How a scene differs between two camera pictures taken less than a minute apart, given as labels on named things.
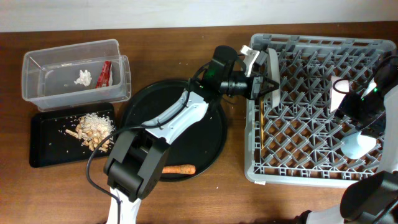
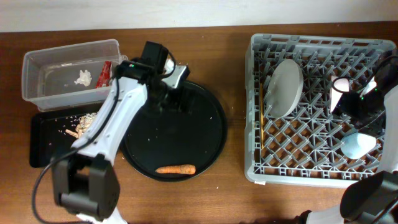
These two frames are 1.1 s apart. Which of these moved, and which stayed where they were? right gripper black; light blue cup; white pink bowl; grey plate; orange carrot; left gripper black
Moved: left gripper black; grey plate
Stayed: orange carrot; right gripper black; light blue cup; white pink bowl
